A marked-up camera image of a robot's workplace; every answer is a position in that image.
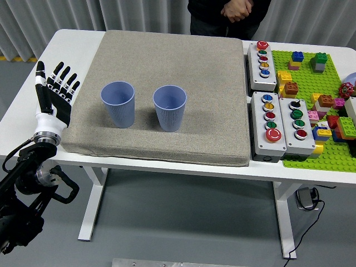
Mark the red valve wheel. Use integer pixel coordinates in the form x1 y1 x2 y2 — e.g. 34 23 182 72
338 82 355 98

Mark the grey pleated curtain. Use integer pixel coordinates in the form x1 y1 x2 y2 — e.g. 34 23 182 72
0 0 356 62

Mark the lavender plate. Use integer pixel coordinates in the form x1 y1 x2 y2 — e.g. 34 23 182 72
343 72 356 90

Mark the person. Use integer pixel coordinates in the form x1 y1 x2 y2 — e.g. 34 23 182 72
187 0 272 41

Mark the large green toy block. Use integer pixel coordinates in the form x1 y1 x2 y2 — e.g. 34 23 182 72
335 116 356 140

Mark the green grey block stack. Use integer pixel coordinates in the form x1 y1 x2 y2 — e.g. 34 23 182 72
310 52 329 73

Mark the grey five-button control box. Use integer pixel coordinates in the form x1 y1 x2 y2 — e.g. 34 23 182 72
250 91 288 162
246 41 279 92

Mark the white box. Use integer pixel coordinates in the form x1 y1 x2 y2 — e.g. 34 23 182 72
344 96 356 126

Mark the grey power adapter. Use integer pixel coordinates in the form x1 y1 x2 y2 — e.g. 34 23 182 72
295 186 319 211

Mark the blue ribbed plastic cup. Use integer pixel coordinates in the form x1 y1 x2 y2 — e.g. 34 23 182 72
100 81 136 129
152 85 187 132

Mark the blue yellow pink block stack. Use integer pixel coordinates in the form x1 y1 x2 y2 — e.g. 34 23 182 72
288 51 305 71

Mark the person's left hand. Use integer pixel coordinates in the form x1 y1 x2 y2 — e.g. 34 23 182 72
238 0 253 21

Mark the black floor cable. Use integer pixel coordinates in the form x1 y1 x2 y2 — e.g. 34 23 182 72
286 199 325 261

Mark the silver metal plate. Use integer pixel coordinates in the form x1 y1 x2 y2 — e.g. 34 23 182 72
112 258 223 267

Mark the grey-brown cushion mat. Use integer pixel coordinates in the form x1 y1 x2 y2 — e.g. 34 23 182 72
60 29 253 167

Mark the white table leg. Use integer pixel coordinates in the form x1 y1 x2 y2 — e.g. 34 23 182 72
271 180 300 259
77 166 109 241

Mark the orange toy block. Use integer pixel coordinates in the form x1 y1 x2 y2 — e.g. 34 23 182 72
283 81 300 98
318 94 334 108

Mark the red toy block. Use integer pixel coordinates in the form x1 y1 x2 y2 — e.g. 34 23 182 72
325 115 340 130

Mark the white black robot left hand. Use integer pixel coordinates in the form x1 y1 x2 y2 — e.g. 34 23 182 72
33 61 81 137

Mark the grey four-button control box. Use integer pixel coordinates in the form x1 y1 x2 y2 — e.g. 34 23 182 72
278 97 317 161

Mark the green studded baseplate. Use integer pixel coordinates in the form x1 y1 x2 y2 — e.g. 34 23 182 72
271 50 356 175

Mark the person's right hand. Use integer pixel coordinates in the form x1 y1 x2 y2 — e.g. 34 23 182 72
221 0 240 23

